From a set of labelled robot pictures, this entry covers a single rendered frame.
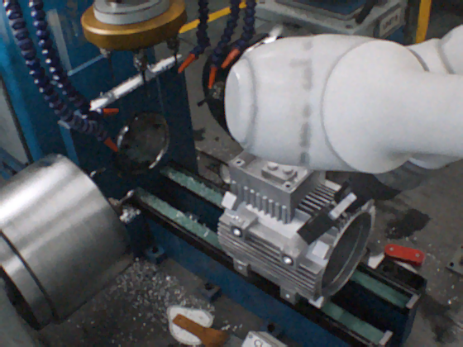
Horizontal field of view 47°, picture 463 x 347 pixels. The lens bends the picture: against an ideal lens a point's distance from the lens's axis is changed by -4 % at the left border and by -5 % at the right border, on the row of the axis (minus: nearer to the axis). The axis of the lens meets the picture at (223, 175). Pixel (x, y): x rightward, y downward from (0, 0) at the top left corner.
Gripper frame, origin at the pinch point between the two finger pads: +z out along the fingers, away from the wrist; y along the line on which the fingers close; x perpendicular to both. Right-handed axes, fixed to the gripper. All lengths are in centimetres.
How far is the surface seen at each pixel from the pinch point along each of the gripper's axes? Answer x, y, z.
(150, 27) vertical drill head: -39.9, -2.8, -2.0
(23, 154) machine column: -53, 12, 42
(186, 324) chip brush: -2.5, 11.5, 37.0
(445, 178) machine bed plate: 16, -59, 27
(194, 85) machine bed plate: -55, -53, 68
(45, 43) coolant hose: -47.6, 11.8, 0.5
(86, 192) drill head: -28.0, 17.7, 12.9
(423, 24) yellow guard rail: -31, -239, 114
